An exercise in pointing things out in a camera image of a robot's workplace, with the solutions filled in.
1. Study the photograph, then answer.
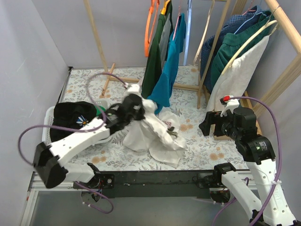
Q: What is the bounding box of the white t shirt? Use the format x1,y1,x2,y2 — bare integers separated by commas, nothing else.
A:
123,99,187,168

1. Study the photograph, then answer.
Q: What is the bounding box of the black daisy t shirt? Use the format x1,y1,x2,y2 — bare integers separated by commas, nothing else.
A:
52,101,101,129

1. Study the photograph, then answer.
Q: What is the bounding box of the orange plastic hanger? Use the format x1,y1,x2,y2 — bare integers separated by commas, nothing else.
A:
144,0,160,57

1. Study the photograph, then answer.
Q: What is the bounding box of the beige wooden hanger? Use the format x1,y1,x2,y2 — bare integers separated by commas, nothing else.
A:
193,0,215,65

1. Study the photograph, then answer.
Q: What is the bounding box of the light blue hanger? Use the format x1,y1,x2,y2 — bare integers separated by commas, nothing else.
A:
183,0,192,66

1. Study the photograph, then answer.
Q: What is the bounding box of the bright green t shirt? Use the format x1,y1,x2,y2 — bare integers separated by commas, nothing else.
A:
95,105,106,116

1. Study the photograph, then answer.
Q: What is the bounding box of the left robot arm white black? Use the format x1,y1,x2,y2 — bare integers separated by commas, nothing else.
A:
33,94,145,189

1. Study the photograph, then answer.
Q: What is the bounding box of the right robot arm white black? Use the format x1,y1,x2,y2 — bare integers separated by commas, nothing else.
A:
199,107,301,226

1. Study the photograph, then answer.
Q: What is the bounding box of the teal blue t shirt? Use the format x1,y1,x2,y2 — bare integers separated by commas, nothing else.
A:
147,13,186,114

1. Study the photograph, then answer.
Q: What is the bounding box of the dark green raglan shirt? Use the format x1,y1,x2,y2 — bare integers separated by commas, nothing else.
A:
141,0,174,99

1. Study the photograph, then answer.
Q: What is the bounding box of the yellow plastic hanger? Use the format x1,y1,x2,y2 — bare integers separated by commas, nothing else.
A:
160,0,171,15

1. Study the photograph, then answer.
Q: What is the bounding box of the cream plastic hanger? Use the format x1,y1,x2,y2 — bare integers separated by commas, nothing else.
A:
221,20,277,75

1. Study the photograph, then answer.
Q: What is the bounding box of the floral table cloth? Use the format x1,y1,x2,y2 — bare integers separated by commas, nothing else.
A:
62,65,247,171

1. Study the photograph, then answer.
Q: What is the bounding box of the white garment right rack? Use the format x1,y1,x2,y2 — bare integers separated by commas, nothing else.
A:
206,35,269,112

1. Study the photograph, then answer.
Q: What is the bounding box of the teal green garment right rack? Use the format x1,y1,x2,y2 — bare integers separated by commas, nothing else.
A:
211,10,274,88

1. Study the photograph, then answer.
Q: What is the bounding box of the white plastic laundry basket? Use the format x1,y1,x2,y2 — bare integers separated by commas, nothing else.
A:
41,98,111,146

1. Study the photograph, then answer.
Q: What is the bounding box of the wooden clothes rack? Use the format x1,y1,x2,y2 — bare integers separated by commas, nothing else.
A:
86,0,301,139

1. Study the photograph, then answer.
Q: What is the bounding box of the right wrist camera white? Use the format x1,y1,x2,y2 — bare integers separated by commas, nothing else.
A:
220,95,239,117

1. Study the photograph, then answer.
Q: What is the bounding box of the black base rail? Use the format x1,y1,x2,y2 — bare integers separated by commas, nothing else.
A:
73,170,230,202

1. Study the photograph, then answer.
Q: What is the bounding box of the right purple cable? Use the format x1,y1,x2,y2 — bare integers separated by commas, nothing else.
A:
211,96,283,226

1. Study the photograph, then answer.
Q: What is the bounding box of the pink wire hanger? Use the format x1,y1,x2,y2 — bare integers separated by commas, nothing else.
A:
172,0,183,42

